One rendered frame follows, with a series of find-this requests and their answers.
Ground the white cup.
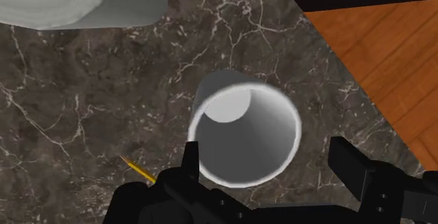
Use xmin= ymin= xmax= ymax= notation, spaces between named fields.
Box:
xmin=187 ymin=68 xmax=303 ymax=188

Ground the yellow pencil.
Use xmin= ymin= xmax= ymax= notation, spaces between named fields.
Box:
xmin=119 ymin=155 xmax=157 ymax=185

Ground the white paper roll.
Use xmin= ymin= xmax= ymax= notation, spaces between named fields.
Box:
xmin=0 ymin=0 xmax=169 ymax=31

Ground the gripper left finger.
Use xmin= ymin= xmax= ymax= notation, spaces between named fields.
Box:
xmin=102 ymin=140 xmax=254 ymax=224

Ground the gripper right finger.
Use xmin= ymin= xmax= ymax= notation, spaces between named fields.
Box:
xmin=327 ymin=136 xmax=438 ymax=224

